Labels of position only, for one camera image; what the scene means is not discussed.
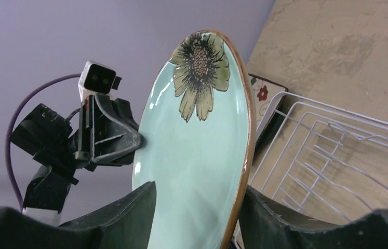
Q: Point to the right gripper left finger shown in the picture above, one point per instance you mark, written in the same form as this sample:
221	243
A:
125	223

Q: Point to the white wire dish rack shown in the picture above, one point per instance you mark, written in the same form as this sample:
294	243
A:
325	162

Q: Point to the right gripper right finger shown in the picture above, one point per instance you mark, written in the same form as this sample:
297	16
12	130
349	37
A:
265	223

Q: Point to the square patterned plate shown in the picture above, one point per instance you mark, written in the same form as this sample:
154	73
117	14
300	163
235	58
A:
263	91

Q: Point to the light green round plate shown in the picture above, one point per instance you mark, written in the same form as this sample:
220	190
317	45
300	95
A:
199	130

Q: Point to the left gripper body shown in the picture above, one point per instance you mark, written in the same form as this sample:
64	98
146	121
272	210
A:
50	140

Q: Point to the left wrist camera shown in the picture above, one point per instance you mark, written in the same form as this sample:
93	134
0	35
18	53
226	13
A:
97	78

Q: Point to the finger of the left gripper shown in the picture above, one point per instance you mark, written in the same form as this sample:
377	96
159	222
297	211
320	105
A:
114	137

